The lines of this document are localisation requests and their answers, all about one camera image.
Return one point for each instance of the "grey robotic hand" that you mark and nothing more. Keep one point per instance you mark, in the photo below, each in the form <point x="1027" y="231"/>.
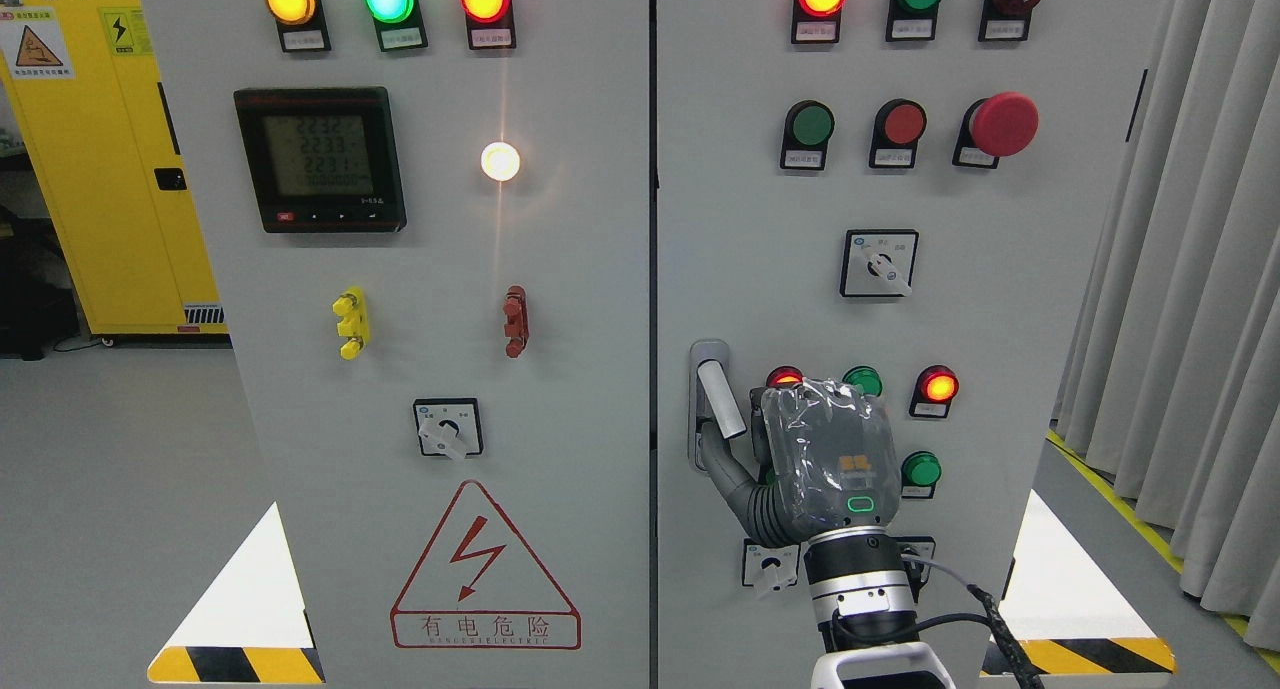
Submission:
<point x="833" y="458"/>

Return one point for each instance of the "silver cabinet door handle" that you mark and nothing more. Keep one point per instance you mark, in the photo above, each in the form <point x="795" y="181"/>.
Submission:
<point x="711" y="397"/>

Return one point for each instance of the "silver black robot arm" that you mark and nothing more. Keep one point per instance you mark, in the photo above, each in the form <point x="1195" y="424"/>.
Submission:
<point x="866" y="614"/>

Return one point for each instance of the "grey right cabinet door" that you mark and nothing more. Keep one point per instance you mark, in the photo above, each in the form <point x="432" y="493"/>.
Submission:
<point x="751" y="254"/>

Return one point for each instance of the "grey cabinet door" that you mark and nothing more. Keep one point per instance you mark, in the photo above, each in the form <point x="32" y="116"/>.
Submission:
<point x="565" y="424"/>
<point x="751" y="254"/>

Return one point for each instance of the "grey left cabinet door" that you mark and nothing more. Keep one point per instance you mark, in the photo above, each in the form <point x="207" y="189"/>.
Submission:
<point x="565" y="424"/>

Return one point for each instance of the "green indicator middle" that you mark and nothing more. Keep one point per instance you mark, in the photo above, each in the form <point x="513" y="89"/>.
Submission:
<point x="864" y="378"/>

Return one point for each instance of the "red lit indicator left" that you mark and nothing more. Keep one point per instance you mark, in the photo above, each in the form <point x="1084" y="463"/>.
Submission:
<point x="784" y="376"/>

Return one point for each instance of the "red lit indicator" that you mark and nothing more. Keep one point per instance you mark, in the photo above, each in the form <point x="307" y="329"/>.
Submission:
<point x="784" y="376"/>
<point x="934" y="390"/>

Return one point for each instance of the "green push button lower right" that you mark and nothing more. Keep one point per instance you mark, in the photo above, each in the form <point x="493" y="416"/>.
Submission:
<point x="921" y="472"/>

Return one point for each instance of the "green push button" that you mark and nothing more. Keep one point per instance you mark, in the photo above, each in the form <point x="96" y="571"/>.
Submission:
<point x="921" y="472"/>
<point x="805" y="138"/>

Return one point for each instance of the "red lit indicator right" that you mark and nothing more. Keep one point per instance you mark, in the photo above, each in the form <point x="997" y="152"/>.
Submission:
<point x="934" y="390"/>

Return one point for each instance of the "green push button upper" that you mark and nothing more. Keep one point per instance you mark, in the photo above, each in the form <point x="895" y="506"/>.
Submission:
<point x="805" y="138"/>

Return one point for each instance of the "red push button upper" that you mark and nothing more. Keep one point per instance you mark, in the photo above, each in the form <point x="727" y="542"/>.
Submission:
<point x="899" y="125"/>

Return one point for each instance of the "grey curtain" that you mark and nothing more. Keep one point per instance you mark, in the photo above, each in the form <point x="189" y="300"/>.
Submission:
<point x="1172" y="386"/>

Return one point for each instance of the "red electric danger sign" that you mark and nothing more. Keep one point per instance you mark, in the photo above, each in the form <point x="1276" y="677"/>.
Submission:
<point x="479" y="585"/>

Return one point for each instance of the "red emergency stop button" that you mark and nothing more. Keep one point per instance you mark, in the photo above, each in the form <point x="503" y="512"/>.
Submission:
<point x="995" y="127"/>

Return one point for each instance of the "white indicator light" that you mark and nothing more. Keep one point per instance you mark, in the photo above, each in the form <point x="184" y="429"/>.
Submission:
<point x="500" y="161"/>

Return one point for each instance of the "red indicator light top right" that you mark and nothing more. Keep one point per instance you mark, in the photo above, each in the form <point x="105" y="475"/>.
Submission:
<point x="816" y="22"/>

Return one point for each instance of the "red indicator light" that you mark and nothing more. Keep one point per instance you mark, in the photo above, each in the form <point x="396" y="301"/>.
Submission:
<point x="816" y="22"/>
<point x="490" y="24"/>

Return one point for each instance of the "green light top right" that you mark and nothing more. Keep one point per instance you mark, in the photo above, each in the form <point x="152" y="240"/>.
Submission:
<point x="911" y="20"/>

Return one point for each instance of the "dark red buzzer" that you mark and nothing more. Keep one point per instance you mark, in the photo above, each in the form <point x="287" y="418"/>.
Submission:
<point x="1006" y="20"/>

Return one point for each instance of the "red indicator light top left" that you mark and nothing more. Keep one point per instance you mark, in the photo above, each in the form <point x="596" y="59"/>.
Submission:
<point x="490" y="24"/>

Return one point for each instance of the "black digital power meter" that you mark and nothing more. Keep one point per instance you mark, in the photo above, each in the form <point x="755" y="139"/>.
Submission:
<point x="322" y="159"/>

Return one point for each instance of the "green indicator light top left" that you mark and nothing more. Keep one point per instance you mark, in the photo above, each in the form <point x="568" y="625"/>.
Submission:
<point x="398" y="24"/>

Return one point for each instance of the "yellow indicator light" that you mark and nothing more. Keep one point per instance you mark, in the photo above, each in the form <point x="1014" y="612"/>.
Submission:
<point x="301" y="25"/>

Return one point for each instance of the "yellow safety cabinet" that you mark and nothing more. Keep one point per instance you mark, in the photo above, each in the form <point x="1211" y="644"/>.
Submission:
<point x="90" y="104"/>

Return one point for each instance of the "lower white rotary switch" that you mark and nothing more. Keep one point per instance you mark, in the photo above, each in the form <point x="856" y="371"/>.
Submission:
<point x="768" y="570"/>

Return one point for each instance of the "black knob selector switch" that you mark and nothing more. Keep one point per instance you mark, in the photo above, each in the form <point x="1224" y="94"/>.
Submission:
<point x="915" y="551"/>

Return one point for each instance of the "upper right rotary switch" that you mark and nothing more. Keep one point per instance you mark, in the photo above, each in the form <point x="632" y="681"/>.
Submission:
<point x="878" y="263"/>

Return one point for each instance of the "left rotary selector switch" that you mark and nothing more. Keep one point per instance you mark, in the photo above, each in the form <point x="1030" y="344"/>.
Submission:
<point x="449" y="427"/>

